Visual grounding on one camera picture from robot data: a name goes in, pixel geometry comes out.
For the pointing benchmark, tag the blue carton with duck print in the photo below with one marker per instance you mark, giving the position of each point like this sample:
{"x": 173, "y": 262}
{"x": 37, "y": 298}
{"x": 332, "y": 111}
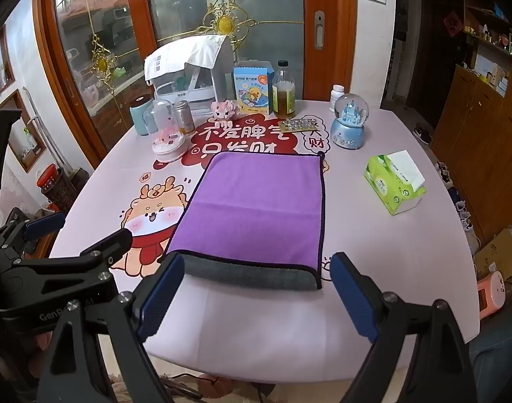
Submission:
{"x": 252, "y": 90}

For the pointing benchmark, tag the glass dome with pink base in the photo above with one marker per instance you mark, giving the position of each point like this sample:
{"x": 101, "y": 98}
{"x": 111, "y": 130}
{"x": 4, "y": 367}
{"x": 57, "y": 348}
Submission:
{"x": 167, "y": 132}

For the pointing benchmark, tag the metal drink can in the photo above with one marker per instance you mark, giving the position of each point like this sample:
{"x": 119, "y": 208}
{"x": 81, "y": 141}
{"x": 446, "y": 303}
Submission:
{"x": 184, "y": 118}

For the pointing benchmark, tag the silver blister pack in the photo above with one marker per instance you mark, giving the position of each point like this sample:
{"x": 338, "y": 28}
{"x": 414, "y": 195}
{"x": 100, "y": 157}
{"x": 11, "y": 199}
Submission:
{"x": 299, "y": 126}

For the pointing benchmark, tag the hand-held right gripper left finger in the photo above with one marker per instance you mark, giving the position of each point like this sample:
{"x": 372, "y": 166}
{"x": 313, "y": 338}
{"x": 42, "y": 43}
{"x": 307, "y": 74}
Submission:
{"x": 161, "y": 298}

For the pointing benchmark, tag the dark carved stand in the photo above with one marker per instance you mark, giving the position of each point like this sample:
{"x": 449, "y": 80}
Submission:
{"x": 65, "y": 193}

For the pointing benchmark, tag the dark shoe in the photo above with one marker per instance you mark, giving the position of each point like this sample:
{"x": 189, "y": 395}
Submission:
{"x": 424, "y": 133}

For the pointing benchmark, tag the wooden cabinet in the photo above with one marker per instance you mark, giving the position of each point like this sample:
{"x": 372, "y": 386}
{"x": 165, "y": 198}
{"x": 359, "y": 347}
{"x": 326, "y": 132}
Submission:
{"x": 478, "y": 142}

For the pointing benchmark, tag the white cloth cover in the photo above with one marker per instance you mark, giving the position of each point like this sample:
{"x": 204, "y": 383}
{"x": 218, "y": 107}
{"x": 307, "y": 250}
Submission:
{"x": 189, "y": 56}

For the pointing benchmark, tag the wooden glass sliding door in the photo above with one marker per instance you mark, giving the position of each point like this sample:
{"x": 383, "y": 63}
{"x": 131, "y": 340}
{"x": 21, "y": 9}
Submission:
{"x": 121, "y": 29}

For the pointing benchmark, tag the blue castle snow globe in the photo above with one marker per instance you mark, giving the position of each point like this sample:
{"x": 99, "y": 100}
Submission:
{"x": 350, "y": 124}

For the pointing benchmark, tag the red paper door decoration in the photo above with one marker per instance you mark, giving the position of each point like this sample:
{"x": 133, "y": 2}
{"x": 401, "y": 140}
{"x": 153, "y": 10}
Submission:
{"x": 451, "y": 25}

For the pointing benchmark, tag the pink block toy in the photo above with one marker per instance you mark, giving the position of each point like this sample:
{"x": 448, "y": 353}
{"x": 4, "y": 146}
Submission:
{"x": 225, "y": 110}

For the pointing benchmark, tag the brown glass bottle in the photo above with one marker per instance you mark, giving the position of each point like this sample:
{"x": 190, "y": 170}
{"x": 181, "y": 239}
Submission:
{"x": 283, "y": 94}

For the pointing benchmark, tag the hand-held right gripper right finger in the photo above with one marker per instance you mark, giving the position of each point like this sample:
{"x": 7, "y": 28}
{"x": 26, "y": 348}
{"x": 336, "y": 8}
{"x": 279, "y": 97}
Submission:
{"x": 354, "y": 298}

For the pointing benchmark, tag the red lidded jar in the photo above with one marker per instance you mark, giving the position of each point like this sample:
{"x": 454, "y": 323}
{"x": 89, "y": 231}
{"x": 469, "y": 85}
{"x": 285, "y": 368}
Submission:
{"x": 46, "y": 176}

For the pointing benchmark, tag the green white tissue pack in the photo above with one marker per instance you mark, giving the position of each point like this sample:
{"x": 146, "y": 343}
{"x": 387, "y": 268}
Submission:
{"x": 392, "y": 180}

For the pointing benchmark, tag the cardboard box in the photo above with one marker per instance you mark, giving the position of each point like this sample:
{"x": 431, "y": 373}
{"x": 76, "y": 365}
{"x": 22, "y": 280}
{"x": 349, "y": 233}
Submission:
{"x": 497, "y": 254}

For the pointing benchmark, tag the small white pill bottle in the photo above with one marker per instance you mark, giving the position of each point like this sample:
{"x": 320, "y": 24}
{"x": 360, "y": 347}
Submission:
{"x": 336, "y": 98}

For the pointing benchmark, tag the purple towel with grey back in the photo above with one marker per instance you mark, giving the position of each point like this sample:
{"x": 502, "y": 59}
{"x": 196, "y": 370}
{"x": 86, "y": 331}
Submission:
{"x": 256, "y": 201}

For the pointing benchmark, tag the teal insulated cup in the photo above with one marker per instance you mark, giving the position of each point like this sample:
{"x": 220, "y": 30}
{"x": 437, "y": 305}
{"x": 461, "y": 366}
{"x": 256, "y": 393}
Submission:
{"x": 139, "y": 115}

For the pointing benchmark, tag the pink white handheld device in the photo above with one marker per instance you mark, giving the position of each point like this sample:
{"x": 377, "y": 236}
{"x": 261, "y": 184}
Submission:
{"x": 490, "y": 296}

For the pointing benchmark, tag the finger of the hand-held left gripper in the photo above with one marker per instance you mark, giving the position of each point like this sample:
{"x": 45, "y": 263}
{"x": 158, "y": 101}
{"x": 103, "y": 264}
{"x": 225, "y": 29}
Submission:
{"x": 113, "y": 241}
{"x": 46, "y": 222}

